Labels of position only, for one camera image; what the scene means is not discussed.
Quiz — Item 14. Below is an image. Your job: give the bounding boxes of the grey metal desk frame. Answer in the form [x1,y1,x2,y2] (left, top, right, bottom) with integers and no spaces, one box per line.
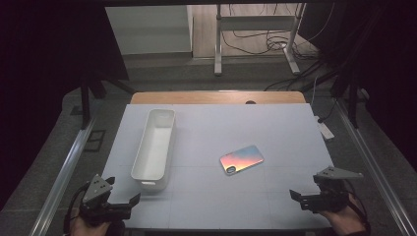
[213,3,307,77]

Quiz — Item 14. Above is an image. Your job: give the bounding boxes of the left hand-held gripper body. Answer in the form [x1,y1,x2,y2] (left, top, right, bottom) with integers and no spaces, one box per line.
[79,174,133,227]

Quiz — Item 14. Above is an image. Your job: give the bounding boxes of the tangle of black floor cables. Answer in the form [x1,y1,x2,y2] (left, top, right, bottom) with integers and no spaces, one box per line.
[221,3,321,61]

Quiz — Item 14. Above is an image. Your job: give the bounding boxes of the white cabinet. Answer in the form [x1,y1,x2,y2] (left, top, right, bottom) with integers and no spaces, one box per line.
[104,4,194,56]

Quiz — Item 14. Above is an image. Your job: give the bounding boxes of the black power strip cable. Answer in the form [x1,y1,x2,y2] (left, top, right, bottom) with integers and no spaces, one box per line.
[317,97,339,124]

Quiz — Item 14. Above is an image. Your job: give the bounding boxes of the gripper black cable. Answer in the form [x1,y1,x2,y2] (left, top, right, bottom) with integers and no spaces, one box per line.
[63,182,90,234]
[343,179,372,231]

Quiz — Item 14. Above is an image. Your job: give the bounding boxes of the white plastic bin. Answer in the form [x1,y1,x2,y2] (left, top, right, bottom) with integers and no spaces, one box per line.
[130,108,177,193]

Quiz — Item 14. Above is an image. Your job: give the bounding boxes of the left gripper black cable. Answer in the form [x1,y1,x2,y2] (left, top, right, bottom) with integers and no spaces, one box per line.
[63,182,90,234]

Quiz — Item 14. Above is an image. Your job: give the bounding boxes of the white power strip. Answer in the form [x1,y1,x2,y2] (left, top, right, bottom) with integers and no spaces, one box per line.
[314,115,335,141]

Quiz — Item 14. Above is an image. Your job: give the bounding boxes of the black curtain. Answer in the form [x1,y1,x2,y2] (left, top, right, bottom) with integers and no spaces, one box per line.
[0,0,130,210]
[298,0,417,171]

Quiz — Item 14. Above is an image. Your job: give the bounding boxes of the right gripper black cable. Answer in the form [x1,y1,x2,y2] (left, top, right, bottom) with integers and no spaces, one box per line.
[343,179,372,231]

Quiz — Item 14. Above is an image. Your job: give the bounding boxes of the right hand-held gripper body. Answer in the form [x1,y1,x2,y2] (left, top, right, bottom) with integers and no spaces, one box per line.
[308,166,365,214]

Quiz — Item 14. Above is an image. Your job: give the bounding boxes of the white table mat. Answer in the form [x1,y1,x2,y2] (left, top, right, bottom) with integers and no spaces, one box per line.
[101,103,334,230]

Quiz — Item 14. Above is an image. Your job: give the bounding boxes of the wooden table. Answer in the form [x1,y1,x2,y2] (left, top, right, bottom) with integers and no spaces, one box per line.
[130,90,307,105]

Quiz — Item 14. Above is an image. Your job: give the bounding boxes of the person's right hand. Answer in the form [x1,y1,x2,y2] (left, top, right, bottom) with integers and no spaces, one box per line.
[319,194,367,236]

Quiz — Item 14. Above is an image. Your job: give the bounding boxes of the black metal stand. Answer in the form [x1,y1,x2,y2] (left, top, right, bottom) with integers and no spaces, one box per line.
[79,74,136,130]
[329,73,362,129]

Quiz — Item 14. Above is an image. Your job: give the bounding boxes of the aluminium rail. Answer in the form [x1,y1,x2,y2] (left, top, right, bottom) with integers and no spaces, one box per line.
[29,117,96,236]
[336,97,417,236]

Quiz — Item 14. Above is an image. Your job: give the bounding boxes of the person's left hand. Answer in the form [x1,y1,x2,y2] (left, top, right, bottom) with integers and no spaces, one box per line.
[69,210,112,236]

